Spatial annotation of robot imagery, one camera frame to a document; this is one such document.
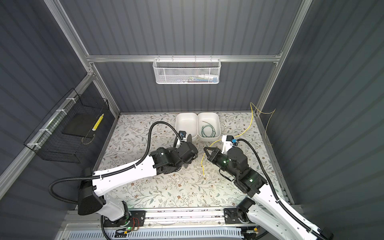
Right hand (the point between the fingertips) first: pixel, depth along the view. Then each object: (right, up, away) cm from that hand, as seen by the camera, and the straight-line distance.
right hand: (205, 150), depth 68 cm
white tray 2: (+6, +11, +43) cm, 44 cm away
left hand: (-8, -1, +7) cm, 11 cm away
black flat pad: (-63, +12, +7) cm, 64 cm away
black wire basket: (-69, +4, -4) cm, 69 cm away
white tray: (-11, +14, +47) cm, 51 cm away
